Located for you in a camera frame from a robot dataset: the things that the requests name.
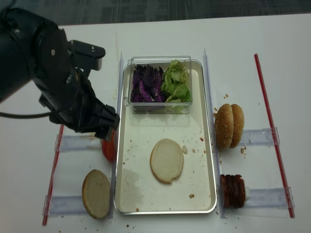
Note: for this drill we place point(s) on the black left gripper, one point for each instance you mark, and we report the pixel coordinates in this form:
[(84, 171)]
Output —
[(65, 88)]

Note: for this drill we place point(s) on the bun slice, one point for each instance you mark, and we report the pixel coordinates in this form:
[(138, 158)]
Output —
[(166, 161)]

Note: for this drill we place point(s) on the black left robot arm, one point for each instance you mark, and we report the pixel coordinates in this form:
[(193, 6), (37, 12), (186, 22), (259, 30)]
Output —
[(33, 48)]

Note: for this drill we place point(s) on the red tomato slices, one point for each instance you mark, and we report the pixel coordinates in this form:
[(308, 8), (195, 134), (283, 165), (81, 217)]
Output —
[(108, 148)]

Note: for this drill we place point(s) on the green lettuce leaves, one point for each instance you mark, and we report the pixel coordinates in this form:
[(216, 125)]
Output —
[(175, 83)]

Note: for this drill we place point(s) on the upper left clear slider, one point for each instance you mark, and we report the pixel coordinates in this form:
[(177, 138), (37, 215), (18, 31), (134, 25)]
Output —
[(71, 143)]

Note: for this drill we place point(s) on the clear slider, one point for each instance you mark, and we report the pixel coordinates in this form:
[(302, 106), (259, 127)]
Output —
[(63, 205), (71, 143), (260, 137), (269, 198)]

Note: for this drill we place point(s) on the purple cabbage leaves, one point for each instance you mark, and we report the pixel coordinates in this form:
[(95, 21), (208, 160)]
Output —
[(146, 84)]

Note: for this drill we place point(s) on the clear plastic salad container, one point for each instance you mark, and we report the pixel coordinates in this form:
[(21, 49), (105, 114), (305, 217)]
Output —
[(158, 107)]

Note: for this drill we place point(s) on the metal tray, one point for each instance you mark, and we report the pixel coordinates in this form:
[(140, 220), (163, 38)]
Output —
[(137, 191)]

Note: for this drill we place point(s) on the lower left clear slider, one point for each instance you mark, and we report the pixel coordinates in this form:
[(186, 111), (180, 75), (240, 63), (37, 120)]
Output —
[(63, 205)]

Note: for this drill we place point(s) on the sesame top bun front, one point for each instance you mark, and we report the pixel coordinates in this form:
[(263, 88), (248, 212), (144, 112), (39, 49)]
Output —
[(224, 126)]

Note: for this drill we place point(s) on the top bun rear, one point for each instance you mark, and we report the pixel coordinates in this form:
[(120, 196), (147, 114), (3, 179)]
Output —
[(238, 117)]

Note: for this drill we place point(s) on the upper right clear slider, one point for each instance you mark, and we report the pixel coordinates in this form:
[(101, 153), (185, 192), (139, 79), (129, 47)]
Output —
[(260, 137)]

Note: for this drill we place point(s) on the lower right clear slider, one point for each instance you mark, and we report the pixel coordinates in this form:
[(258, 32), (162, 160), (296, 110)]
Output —
[(269, 198)]

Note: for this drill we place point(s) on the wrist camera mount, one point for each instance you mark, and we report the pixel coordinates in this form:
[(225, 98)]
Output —
[(86, 56)]

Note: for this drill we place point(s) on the left red rail strip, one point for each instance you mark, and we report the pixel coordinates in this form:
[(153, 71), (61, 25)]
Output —
[(49, 194)]

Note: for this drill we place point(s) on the red rail strip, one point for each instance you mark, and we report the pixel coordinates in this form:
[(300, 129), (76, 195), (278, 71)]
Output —
[(289, 201), (49, 194)]

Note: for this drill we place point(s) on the right clear divider rail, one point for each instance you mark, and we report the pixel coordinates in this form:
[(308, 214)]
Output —
[(211, 103)]

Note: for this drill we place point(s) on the right red rail strip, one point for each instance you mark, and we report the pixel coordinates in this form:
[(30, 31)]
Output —
[(289, 201)]

